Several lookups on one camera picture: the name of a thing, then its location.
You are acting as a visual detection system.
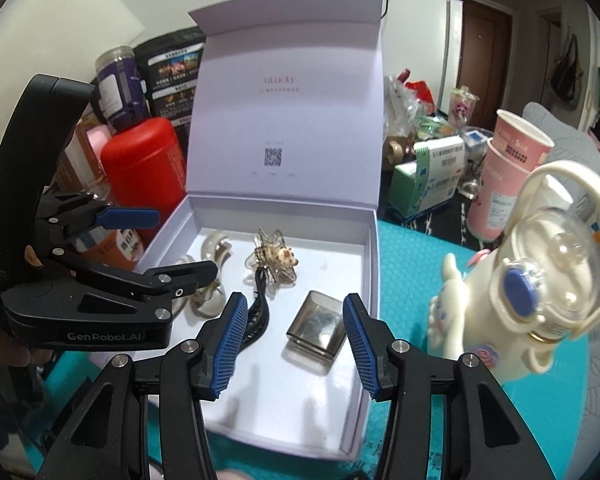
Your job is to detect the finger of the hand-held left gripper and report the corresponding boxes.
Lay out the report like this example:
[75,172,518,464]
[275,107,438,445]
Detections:
[32,191,162,248]
[45,247,220,323]

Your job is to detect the black printed packages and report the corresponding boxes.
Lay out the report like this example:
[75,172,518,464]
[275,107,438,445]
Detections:
[132,27,207,126]

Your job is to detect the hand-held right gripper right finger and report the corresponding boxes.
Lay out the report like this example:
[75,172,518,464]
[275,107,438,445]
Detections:
[342,292,561,480]

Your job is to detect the purple jar with white label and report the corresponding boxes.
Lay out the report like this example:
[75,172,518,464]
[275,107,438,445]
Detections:
[95,46,148,131]

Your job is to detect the red bag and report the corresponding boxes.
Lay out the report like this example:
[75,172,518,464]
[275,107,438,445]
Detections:
[395,67,433,106]

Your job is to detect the white hinged gift box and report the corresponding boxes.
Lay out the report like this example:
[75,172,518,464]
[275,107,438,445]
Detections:
[132,0,388,461]

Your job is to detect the pearly wavy hair clip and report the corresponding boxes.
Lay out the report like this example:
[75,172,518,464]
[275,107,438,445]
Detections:
[172,255,228,317]

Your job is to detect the small white blue box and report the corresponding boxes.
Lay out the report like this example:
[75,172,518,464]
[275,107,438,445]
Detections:
[462,129,493,148]

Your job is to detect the grey translucent square case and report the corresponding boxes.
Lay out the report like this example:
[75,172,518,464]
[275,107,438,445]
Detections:
[281,290,347,376]

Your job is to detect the group of clear plastic jars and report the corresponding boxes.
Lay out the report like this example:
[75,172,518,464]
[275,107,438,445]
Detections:
[52,110,146,273]

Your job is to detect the pink printed glass cup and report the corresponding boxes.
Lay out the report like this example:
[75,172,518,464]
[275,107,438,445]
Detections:
[449,87,478,131]

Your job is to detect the red canister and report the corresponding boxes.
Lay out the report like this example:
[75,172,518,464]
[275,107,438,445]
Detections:
[100,117,188,273]

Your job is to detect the brown door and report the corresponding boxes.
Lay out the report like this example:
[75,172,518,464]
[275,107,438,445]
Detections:
[460,0,513,116]

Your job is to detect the black hanging bag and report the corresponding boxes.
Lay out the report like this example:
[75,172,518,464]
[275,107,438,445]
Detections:
[550,35,581,111]

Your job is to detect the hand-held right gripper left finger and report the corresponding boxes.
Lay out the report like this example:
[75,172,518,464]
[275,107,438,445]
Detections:
[27,291,249,480]

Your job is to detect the person's left hand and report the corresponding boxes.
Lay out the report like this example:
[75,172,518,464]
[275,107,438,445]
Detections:
[0,329,55,377]

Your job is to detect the white fridge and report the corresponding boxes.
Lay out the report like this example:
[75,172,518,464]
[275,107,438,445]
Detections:
[380,0,466,141]

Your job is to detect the green white carton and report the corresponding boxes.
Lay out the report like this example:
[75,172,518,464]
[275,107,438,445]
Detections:
[387,135,467,221]

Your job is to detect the teal bubble mat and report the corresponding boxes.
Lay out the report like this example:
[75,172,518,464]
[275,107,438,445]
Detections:
[45,220,593,480]

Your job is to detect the clear flower hair clip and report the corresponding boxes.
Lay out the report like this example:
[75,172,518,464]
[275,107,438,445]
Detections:
[242,227,301,286]

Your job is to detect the black hair claw clip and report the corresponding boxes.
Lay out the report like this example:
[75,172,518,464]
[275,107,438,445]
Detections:
[245,270,273,346]

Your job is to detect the clear plastic bag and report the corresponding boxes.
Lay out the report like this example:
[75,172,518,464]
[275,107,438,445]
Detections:
[385,72,461,141]

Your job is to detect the cream water bottle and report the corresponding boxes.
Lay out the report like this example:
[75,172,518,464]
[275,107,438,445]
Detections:
[427,160,600,386]

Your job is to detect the pink paper cup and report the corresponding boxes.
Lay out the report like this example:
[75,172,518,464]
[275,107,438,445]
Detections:
[467,137,536,251]
[486,109,555,171]

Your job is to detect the translucent grey hair clip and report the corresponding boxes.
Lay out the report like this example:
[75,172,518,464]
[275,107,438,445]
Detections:
[200,230,233,276]

